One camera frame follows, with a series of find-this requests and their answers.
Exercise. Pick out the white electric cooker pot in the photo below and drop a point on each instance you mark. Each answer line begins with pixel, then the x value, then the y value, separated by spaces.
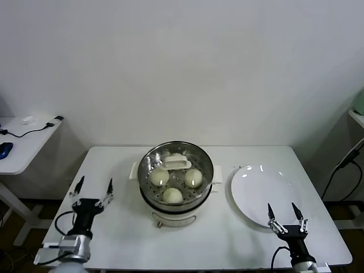
pixel 173 220

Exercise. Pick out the white side shelf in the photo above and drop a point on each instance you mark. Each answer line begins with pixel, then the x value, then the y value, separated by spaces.
pixel 357 116

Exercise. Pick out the small white plastic object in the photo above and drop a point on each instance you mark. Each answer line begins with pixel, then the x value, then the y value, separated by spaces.
pixel 28 120

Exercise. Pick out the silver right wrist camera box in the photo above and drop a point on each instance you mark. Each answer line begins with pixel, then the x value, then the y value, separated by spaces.
pixel 324 267

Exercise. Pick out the white round plate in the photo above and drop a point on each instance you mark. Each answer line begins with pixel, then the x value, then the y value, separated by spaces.
pixel 267 196

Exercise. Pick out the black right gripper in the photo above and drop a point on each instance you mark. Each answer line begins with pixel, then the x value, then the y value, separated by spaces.
pixel 293 233

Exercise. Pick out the white steamed baozi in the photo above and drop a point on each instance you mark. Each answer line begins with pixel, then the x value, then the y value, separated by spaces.
pixel 159 177
pixel 177 155
pixel 172 196
pixel 193 178

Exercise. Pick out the stainless steel steamer basket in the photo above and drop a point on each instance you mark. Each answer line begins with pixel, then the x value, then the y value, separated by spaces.
pixel 199 204

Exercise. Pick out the blue computer mouse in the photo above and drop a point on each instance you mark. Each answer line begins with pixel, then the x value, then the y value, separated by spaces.
pixel 5 150

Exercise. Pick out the pale green appliance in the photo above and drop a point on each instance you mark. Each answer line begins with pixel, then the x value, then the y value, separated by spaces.
pixel 359 102

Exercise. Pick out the white side desk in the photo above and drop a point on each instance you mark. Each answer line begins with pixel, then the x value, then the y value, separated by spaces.
pixel 28 148

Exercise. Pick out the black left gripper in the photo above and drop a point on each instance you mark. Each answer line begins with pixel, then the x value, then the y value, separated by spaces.
pixel 85 209

